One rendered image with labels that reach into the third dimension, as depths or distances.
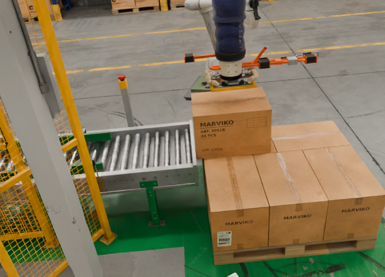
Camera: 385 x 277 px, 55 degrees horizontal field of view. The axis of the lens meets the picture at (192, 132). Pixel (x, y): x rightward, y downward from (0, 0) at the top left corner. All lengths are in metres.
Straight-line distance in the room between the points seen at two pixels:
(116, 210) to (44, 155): 1.66
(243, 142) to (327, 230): 0.89
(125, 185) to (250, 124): 1.08
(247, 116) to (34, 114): 1.59
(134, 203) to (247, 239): 1.21
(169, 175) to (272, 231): 0.87
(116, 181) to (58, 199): 0.92
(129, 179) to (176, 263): 0.73
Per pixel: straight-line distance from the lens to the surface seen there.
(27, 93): 1.80
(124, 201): 3.57
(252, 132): 2.93
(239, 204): 2.60
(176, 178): 2.93
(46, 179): 2.05
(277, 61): 2.89
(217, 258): 2.90
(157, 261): 3.03
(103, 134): 3.40
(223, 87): 2.77
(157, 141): 3.29
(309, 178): 2.84
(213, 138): 2.91
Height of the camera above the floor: 2.33
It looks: 32 degrees down
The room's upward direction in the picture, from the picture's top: 6 degrees counter-clockwise
